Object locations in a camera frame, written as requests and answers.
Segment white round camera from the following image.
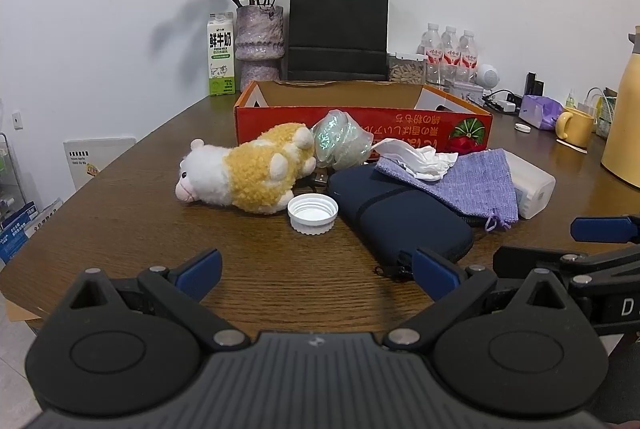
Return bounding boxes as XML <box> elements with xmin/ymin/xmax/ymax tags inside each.
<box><xmin>475</xmin><ymin>64</ymin><xmax>500</xmax><ymax>90</ymax></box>

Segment green white milk carton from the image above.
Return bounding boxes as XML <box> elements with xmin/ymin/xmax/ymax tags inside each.
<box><xmin>206</xmin><ymin>12</ymin><xmax>235</xmax><ymax>97</ymax></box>

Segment red cardboard box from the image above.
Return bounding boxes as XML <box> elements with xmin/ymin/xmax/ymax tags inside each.
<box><xmin>234</xmin><ymin>80</ymin><xmax>492</xmax><ymax>154</ymax></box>

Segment water bottle right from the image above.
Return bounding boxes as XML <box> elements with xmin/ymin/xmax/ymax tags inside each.
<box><xmin>454</xmin><ymin>30</ymin><xmax>477</xmax><ymax>82</ymax></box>

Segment white plastic container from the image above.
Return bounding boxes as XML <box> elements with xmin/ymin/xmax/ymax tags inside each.
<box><xmin>504</xmin><ymin>151</ymin><xmax>556</xmax><ymax>220</ymax></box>

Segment yellow mug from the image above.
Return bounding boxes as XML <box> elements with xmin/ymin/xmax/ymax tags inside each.
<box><xmin>555</xmin><ymin>108</ymin><xmax>594</xmax><ymax>150</ymax></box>

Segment blue boxes on floor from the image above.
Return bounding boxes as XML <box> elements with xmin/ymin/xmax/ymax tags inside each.
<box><xmin>0</xmin><ymin>198</ymin><xmax>63</xmax><ymax>265</ymax></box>

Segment clear jar with seeds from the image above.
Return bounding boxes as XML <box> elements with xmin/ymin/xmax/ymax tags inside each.
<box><xmin>388</xmin><ymin>53</ymin><xmax>426</xmax><ymax>86</ymax></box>

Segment water bottle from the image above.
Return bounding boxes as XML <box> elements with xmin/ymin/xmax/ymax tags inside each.
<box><xmin>421</xmin><ymin>23</ymin><xmax>442</xmax><ymax>85</ymax></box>
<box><xmin>440</xmin><ymin>25</ymin><xmax>460</xmax><ymax>82</ymax></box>
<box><xmin>454</xmin><ymin>30</ymin><xmax>477</xmax><ymax>82</ymax></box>

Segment purple tissue pack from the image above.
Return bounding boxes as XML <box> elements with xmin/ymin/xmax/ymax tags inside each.
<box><xmin>518</xmin><ymin>94</ymin><xmax>564</xmax><ymax>131</ymax></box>

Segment water bottle middle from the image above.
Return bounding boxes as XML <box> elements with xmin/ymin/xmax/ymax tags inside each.
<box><xmin>440</xmin><ymin>25</ymin><xmax>460</xmax><ymax>82</ymax></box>

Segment small white round lid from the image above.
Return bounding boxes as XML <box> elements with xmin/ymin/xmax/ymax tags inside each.
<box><xmin>514</xmin><ymin>123</ymin><xmax>532</xmax><ymax>134</ymax></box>

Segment black paper shopping bag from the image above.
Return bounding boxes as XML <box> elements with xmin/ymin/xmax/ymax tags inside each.
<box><xmin>286</xmin><ymin>0</ymin><xmax>388</xmax><ymax>82</ymax></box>

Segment navy zippered pouch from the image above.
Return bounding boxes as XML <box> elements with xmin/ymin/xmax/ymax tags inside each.
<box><xmin>326</xmin><ymin>165</ymin><xmax>474</xmax><ymax>283</ymax></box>

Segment water bottle left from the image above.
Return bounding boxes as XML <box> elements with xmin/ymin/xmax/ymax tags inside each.
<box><xmin>421</xmin><ymin>23</ymin><xmax>442</xmax><ymax>85</ymax></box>

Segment white tissue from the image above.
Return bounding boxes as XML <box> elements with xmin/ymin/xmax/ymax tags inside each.
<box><xmin>372</xmin><ymin>138</ymin><xmax>459</xmax><ymax>182</ymax></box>

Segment large white bottle cap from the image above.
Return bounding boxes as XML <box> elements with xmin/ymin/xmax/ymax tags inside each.
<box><xmin>288</xmin><ymin>193</ymin><xmax>338</xmax><ymax>235</ymax></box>

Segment white power strip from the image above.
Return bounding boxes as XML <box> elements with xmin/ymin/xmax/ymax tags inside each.
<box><xmin>483</xmin><ymin>89</ymin><xmax>522</xmax><ymax>115</ymax></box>

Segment purple fabric drawstring bag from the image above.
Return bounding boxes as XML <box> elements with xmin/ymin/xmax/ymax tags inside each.
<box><xmin>375</xmin><ymin>149</ymin><xmax>518</xmax><ymax>232</ymax></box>

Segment purple ceramic vase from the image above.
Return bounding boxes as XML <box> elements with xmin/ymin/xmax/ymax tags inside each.
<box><xmin>234</xmin><ymin>6</ymin><xmax>285</xmax><ymax>91</ymax></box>

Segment yellow thermos jug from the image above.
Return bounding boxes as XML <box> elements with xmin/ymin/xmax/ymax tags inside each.
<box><xmin>601</xmin><ymin>25</ymin><xmax>640</xmax><ymax>188</ymax></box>

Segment clear plastic bag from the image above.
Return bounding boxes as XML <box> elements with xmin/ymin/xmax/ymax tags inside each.
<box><xmin>311</xmin><ymin>110</ymin><xmax>373</xmax><ymax>171</ymax></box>

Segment white yellow plush sheep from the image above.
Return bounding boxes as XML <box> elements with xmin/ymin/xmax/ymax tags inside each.
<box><xmin>175</xmin><ymin>123</ymin><xmax>316</xmax><ymax>215</ymax></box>

